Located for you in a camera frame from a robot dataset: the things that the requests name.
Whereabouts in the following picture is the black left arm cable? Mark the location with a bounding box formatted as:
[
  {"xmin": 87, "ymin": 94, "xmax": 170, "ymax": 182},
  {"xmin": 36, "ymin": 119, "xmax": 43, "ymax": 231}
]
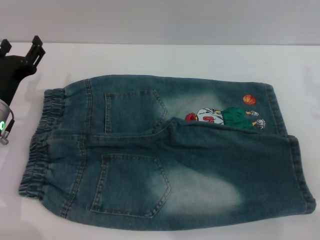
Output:
[{"xmin": 0, "ymin": 109, "xmax": 17, "ymax": 146}]

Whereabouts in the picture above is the blue denim shorts cartoon print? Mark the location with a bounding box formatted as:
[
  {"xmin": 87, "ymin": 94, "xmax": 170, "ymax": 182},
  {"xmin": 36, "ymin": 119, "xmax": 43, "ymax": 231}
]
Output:
[{"xmin": 17, "ymin": 73, "xmax": 317, "ymax": 219}]

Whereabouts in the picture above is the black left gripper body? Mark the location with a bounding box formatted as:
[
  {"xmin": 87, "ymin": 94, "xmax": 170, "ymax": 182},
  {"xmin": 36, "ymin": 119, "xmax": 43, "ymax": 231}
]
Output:
[{"xmin": 0, "ymin": 53, "xmax": 36, "ymax": 107}]

